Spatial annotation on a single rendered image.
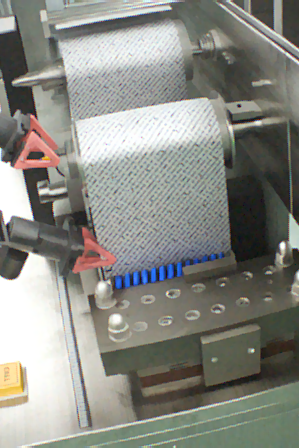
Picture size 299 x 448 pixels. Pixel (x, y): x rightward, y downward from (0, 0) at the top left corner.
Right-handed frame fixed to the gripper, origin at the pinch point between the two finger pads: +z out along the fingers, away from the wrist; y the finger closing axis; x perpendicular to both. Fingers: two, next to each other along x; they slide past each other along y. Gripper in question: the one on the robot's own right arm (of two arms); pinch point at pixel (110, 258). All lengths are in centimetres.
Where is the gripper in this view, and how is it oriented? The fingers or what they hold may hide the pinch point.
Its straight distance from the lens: 118.5
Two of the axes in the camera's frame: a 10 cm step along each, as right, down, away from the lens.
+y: 1.8, 5.2, -8.4
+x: 3.9, -8.2, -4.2
